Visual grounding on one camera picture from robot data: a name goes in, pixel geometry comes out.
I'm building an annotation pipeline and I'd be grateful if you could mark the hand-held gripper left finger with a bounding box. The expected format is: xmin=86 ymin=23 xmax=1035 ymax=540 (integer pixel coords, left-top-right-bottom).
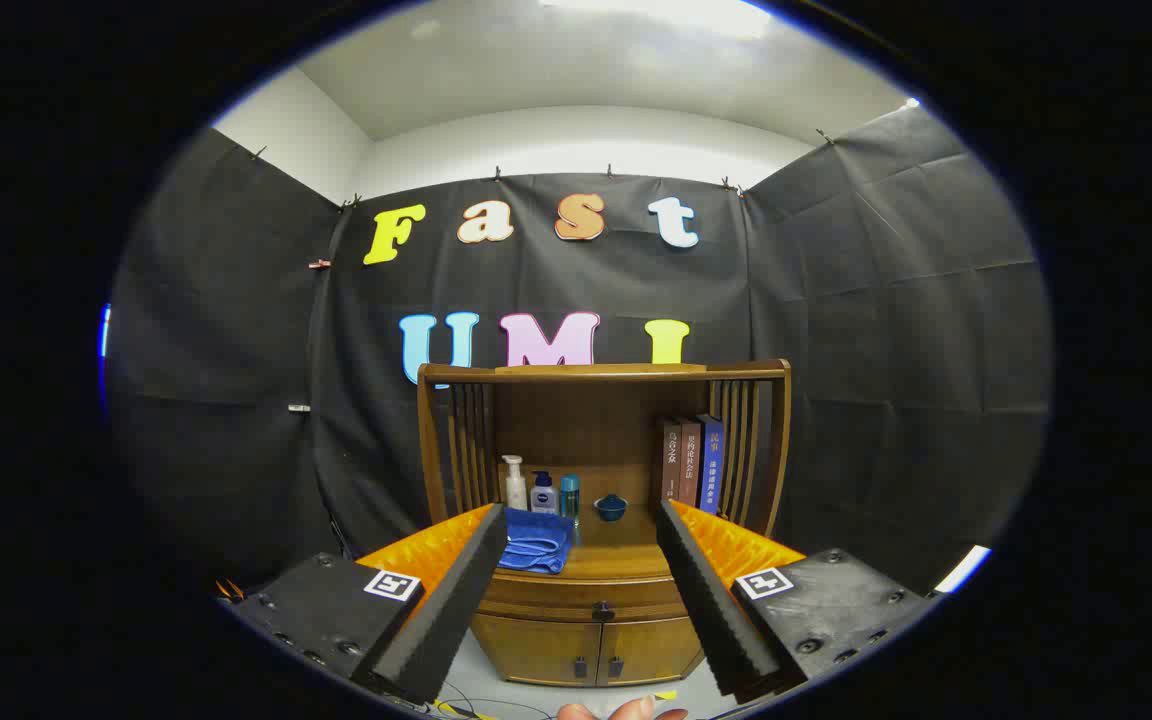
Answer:
xmin=221 ymin=503 xmax=509 ymax=706

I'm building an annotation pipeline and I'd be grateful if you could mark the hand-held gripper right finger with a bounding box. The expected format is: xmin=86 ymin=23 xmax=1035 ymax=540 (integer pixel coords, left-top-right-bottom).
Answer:
xmin=656 ymin=498 xmax=937 ymax=704

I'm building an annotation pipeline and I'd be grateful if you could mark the wooden drawer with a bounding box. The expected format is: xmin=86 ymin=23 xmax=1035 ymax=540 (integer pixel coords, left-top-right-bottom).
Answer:
xmin=476 ymin=572 xmax=689 ymax=623

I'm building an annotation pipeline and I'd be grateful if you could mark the wooden cabinet door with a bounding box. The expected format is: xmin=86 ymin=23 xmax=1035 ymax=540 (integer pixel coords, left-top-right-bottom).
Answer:
xmin=471 ymin=613 xmax=599 ymax=687
xmin=596 ymin=615 xmax=705 ymax=689

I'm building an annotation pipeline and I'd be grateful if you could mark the wooden countertop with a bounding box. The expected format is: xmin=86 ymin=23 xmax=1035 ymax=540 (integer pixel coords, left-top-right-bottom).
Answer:
xmin=481 ymin=508 xmax=679 ymax=583

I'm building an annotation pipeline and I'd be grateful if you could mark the wooden cabinet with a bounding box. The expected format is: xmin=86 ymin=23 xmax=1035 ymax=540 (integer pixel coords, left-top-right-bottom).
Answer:
xmin=416 ymin=360 xmax=793 ymax=689

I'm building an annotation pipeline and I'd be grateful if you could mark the folded blue towel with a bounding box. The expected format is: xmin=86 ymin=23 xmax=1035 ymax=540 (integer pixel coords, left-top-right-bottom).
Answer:
xmin=496 ymin=507 xmax=577 ymax=576

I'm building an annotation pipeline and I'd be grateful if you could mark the blue book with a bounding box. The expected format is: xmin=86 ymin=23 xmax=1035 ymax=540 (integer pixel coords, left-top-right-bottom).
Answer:
xmin=698 ymin=414 xmax=726 ymax=516

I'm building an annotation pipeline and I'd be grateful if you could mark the reddish brown book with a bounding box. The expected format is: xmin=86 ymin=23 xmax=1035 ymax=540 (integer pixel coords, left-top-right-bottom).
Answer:
xmin=679 ymin=418 xmax=704 ymax=509

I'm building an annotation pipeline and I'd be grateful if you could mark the thin floor cable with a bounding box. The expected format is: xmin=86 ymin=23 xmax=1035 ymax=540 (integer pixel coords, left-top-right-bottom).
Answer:
xmin=434 ymin=680 xmax=559 ymax=720

